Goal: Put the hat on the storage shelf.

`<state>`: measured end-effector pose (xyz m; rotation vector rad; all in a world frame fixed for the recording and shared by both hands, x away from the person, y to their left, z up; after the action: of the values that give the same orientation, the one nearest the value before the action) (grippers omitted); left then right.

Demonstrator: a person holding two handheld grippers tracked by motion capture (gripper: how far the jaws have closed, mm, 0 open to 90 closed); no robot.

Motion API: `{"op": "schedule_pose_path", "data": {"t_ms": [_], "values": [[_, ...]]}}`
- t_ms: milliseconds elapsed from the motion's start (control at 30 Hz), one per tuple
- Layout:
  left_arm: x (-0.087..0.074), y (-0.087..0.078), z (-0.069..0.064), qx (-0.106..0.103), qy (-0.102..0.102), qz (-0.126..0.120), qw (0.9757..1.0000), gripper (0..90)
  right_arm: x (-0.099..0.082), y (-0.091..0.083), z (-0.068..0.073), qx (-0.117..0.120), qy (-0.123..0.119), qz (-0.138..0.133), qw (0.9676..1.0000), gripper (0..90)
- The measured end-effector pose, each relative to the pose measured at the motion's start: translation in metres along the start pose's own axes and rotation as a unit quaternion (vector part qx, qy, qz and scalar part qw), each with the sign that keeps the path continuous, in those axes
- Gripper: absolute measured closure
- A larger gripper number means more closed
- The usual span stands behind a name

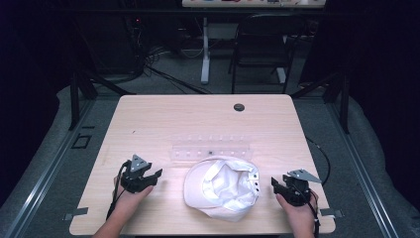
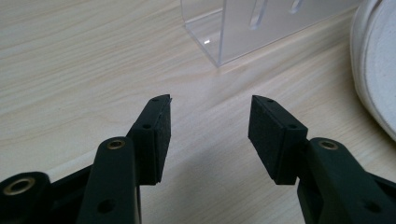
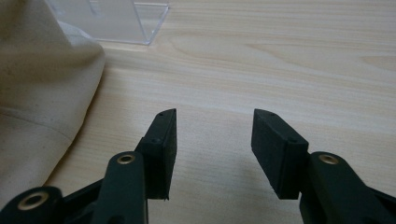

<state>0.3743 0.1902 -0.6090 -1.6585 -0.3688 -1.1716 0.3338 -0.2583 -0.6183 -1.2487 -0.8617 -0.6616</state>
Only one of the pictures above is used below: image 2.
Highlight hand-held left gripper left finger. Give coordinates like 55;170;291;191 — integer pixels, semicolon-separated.
76;93;173;224

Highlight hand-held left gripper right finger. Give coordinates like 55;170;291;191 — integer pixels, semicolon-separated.
247;94;396;224

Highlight clear acrylic rack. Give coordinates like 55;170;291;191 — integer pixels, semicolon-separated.
179;0;363;68

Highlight white round plate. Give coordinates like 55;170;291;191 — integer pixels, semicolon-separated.
349;0;396;143

